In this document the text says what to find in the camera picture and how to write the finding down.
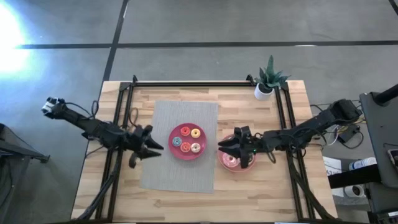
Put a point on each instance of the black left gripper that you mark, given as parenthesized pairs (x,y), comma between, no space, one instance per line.
(138,143)

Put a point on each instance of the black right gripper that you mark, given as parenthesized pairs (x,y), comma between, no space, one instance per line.
(247,146)

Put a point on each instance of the pink frosted donut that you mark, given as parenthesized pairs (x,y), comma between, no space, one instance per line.
(230,161)

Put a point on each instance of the blue sprinkled donut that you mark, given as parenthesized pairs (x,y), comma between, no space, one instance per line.
(177,141)

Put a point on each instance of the cream donut with orange frosting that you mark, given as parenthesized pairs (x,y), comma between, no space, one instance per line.
(185,147)

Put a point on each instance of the chocolate sprinkled donut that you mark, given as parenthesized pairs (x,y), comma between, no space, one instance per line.
(195,147)

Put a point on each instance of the red sprinkled donut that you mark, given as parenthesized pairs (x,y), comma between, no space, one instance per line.
(185,131)

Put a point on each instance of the yellow frosted donut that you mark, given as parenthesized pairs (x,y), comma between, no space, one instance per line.
(195,133)

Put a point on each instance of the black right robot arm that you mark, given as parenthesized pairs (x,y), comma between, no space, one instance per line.
(304,130)

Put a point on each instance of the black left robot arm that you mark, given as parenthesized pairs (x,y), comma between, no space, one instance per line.
(96,130)

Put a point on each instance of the light pink plate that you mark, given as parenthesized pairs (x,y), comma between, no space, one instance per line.
(253,161)

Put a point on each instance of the grey woven placemat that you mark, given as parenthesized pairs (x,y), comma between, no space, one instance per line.
(186,174)

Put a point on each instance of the white plant pot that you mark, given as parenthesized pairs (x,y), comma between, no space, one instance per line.
(262,93)

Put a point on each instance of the green snake plant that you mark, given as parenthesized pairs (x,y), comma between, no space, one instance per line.
(270,76)

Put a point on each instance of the white printed box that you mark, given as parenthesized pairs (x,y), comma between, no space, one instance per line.
(332,166)

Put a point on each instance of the black power adapter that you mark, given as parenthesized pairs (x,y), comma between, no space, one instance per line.
(348,133)

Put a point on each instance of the white tape roll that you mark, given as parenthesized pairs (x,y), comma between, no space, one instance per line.
(354,190)

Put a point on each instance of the white bottle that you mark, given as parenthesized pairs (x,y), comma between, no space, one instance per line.
(362,163)

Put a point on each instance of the dark side table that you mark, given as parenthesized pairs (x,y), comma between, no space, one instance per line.
(18,149)

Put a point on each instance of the grey side cart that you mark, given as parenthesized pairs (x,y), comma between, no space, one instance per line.
(381,130)

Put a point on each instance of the black metal table frame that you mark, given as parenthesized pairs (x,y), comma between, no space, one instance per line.
(192,84)

